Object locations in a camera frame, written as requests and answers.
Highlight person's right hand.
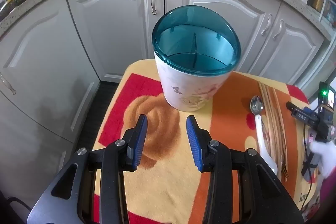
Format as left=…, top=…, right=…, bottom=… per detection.
left=310, top=139, right=336, bottom=179

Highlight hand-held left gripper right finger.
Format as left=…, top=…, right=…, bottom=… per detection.
left=186, top=116, right=305, bottom=224

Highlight black cable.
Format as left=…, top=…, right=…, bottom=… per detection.
left=5, top=196, right=30, bottom=224
left=299, top=119, right=319, bottom=214

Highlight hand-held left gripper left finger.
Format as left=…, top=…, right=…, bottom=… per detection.
left=26, top=114, right=149, bottom=224

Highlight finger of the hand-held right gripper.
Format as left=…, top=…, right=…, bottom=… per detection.
left=286, top=101, right=319, bottom=123

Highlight black casserole yellow lid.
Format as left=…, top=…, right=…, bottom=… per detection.
left=0, top=0, right=31, bottom=22

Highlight white floral utensil holder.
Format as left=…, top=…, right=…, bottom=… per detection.
left=152, top=5, right=241, bottom=112

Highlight orange red yellow printed blanket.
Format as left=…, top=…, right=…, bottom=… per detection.
left=93, top=59, right=324, bottom=224

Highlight metal spoon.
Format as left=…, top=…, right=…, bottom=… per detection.
left=250, top=95, right=272, bottom=143

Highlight bundle of wooden chopsticks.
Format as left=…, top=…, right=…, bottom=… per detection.
left=258, top=81, right=289, bottom=182

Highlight white plastic spoon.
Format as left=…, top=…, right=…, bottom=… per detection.
left=255, top=114, right=278, bottom=176

